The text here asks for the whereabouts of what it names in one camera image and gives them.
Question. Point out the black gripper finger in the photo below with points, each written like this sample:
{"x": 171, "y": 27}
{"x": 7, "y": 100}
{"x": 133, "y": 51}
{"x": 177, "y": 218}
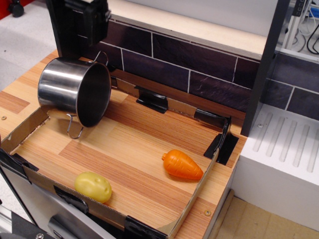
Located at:
{"x": 96, "y": 15}

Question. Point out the stainless steel pot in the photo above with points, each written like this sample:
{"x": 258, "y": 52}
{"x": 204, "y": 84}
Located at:
{"x": 75, "y": 90}

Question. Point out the cardboard fence with black tape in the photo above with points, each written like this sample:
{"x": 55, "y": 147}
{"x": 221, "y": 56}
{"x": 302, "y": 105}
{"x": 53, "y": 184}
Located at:
{"x": 42, "y": 162}

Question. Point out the black caster wheel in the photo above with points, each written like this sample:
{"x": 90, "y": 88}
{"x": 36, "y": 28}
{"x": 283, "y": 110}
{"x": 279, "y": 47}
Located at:
{"x": 15, "y": 8}

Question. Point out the light wooden shelf board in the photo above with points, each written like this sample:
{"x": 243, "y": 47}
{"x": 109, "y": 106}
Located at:
{"x": 189, "y": 29}

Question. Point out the orange plastic carrot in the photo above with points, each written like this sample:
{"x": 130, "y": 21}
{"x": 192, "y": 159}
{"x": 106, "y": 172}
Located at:
{"x": 179, "y": 164}

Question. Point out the yellow plastic potato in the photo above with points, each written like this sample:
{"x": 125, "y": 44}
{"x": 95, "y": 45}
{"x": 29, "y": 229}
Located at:
{"x": 93, "y": 186}

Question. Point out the white ribbed drainboard sink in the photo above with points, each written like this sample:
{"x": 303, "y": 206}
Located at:
{"x": 278, "y": 169}

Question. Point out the dark right shelf post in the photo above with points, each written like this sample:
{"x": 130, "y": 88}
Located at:
{"x": 274, "y": 43}

